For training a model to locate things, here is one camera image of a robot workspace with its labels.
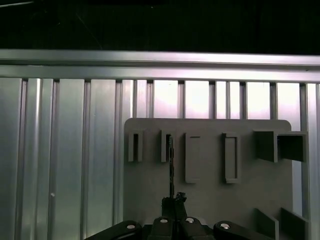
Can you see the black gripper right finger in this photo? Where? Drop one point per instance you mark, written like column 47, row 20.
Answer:
column 192, row 230

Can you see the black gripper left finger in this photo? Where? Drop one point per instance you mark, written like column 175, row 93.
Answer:
column 160, row 230

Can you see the blue RAM stick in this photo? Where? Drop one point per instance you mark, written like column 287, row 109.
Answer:
column 172, row 170

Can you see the grey parts rack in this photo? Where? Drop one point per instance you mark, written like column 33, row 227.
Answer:
column 212, row 200

